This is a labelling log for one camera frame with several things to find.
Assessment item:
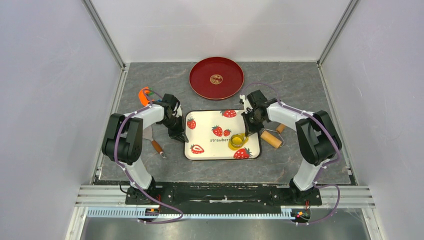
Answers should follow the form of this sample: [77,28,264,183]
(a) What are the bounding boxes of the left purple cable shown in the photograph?
[113,87,185,225]

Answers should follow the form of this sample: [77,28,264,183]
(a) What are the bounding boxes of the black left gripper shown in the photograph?
[160,115,188,144]

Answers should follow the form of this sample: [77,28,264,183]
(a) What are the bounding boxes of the purple cable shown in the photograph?
[240,82,343,226]
[113,87,185,225]

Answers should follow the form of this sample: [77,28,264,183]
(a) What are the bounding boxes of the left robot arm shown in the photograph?
[101,94,189,204]

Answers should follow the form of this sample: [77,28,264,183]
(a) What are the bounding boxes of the yellow dough ball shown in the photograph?
[227,132,250,152]

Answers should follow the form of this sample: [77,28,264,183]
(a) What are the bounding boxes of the white strawberry tray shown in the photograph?
[184,109,262,161]

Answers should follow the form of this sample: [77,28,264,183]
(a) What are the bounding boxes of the small metal ring cutter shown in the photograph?
[230,133,246,149]

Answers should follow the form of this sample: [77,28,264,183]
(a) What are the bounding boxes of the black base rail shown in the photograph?
[121,181,322,216]

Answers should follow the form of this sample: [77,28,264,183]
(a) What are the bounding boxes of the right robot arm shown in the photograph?
[239,90,342,204]

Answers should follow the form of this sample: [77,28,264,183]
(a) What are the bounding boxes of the metal scraper wooden handle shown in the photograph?
[142,125,167,158]

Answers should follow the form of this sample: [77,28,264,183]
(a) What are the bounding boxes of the orange curved toy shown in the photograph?
[138,86,150,107]

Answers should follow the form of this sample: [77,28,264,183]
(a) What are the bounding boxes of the red round plate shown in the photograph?
[188,56,245,101]

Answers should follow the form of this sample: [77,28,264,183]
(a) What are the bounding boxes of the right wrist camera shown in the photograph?
[239,94,252,114]

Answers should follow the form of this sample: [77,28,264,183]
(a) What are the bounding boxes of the wooden dough roller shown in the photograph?
[260,123,286,149]

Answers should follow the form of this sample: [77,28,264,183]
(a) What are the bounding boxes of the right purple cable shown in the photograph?
[240,82,343,226]

